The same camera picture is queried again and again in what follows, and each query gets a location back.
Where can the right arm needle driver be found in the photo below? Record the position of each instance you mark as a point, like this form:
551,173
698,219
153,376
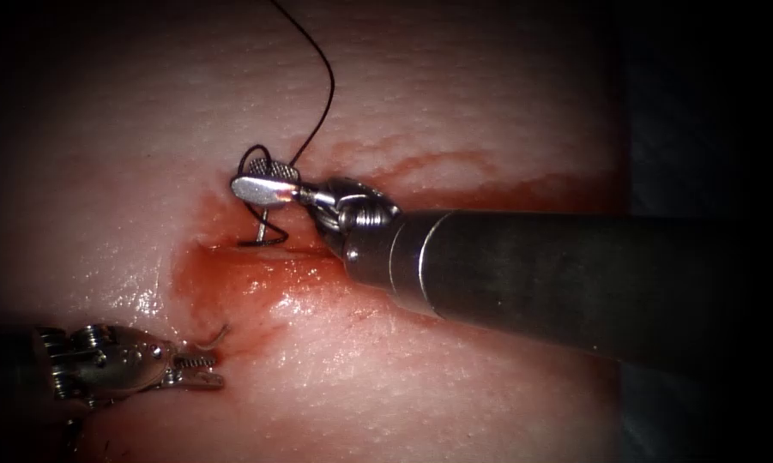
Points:
354,202

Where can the left arm needle driver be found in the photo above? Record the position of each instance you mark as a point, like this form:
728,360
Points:
116,363

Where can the left arm needle driver jaw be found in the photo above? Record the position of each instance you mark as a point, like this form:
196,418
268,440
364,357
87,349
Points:
196,361
199,379

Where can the right arm needle driver jaw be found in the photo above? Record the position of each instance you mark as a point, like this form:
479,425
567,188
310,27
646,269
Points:
264,190
277,170

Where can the curved steel needle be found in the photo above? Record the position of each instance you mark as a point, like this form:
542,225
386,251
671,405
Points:
262,225

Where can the black thread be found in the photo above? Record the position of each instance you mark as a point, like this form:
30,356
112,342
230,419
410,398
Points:
328,64

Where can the dark left arm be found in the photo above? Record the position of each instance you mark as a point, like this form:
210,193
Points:
6,370

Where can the dark right arm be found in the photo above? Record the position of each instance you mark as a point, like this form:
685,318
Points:
553,283

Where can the tissue pad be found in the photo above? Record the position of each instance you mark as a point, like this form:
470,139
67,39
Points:
425,386

